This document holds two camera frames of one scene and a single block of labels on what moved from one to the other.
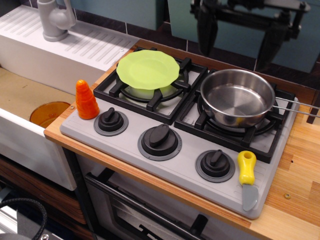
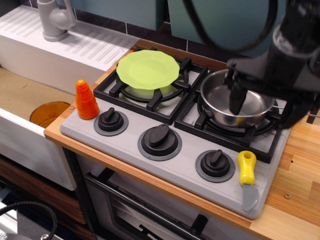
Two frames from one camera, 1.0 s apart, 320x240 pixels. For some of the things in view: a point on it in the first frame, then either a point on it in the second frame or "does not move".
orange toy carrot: (87, 107) does not move
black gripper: (283, 17) → (293, 75)
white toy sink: (34, 71) does not move
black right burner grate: (263, 140) does not move
